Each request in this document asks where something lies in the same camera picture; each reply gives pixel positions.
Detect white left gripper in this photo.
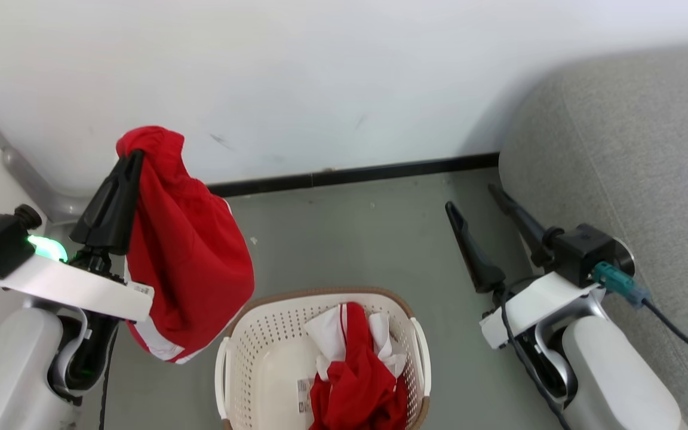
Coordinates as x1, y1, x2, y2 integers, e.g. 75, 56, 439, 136
0, 149, 155, 323

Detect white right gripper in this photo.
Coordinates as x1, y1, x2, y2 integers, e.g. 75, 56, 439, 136
445, 184, 607, 351

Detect red shorts with white trim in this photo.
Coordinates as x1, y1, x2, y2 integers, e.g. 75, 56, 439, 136
116, 125, 255, 365

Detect white perforated plastic laundry basket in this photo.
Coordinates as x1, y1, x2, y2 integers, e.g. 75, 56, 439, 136
214, 287, 432, 430

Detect grey corner trim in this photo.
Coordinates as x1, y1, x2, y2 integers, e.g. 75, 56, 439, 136
0, 87, 91, 225

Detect black baseboard strip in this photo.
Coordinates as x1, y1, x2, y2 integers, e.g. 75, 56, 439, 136
207, 152, 500, 198

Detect grey fabric sofa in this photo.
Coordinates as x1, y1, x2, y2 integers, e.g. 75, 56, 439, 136
498, 42, 688, 430

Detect red and white garment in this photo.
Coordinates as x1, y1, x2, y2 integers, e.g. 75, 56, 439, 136
303, 302, 409, 430

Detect white barcode sticker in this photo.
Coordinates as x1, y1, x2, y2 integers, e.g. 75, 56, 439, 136
296, 377, 315, 416

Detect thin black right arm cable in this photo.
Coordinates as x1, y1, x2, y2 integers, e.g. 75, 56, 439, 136
499, 296, 569, 430

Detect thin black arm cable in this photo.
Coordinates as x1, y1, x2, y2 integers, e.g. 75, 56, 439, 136
98, 325, 119, 430
499, 296, 569, 430

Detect black cable with teal connector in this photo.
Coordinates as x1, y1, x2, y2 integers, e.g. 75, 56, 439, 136
592, 261, 688, 366

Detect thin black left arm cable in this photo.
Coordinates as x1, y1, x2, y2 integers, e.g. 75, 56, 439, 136
98, 325, 119, 430

